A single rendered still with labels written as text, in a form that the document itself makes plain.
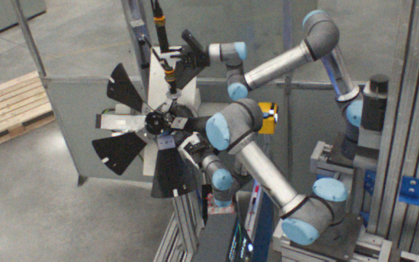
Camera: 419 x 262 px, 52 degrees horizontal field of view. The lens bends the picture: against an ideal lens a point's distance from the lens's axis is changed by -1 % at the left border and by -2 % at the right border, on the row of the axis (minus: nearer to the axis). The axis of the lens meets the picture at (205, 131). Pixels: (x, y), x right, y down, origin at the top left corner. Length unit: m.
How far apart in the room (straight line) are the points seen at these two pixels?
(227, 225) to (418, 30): 0.82
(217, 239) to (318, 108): 1.48
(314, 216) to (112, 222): 2.12
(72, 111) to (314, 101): 1.73
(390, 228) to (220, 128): 0.79
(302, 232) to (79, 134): 2.31
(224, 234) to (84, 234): 2.02
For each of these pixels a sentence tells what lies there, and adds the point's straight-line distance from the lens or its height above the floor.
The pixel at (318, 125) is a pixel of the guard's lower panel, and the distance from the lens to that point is 2.80.
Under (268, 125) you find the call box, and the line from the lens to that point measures 2.22.
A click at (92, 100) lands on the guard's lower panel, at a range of 3.16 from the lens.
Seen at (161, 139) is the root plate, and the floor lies 1.13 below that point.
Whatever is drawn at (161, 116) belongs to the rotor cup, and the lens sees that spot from 2.02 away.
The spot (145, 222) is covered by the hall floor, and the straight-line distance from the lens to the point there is 3.27.
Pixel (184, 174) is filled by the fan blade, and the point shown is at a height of 0.98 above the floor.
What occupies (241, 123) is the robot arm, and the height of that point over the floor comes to 1.49.
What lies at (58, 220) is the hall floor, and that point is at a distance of 3.54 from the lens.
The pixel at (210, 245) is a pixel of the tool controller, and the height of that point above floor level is 1.24.
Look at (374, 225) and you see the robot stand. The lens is 1.83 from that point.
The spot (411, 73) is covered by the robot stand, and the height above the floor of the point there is 1.67.
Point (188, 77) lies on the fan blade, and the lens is 2.02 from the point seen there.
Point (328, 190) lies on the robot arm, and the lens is 1.54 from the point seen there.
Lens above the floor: 2.35
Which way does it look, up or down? 36 degrees down
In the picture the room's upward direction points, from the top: 9 degrees counter-clockwise
